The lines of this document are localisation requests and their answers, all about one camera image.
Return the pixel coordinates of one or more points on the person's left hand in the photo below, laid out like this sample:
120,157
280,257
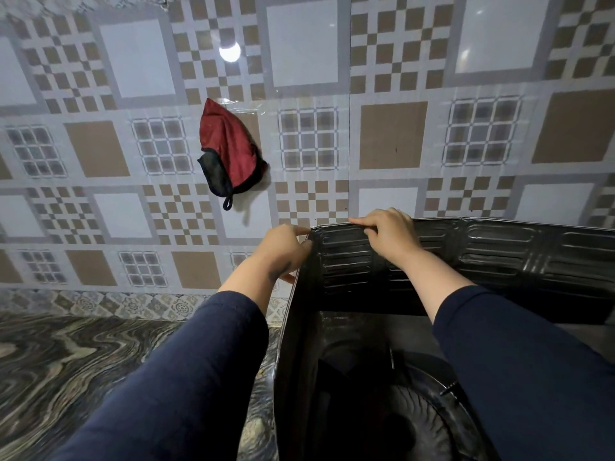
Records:
281,252

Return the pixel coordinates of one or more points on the person's right hand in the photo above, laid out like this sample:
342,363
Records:
391,237

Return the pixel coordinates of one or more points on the person's left thumb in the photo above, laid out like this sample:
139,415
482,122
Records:
287,278

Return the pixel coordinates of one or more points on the person's right thumb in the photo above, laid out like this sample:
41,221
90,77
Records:
371,231

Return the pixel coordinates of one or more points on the black metal stove wind guard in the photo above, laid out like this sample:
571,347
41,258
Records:
504,264

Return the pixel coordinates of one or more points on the person's right forearm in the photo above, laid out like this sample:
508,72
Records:
504,360

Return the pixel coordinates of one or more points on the person's left forearm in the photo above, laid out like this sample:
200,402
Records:
192,360

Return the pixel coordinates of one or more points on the red and black pot holder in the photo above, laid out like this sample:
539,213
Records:
230,148

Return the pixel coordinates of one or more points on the clear tape strip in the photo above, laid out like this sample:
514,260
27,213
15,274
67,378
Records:
247,108

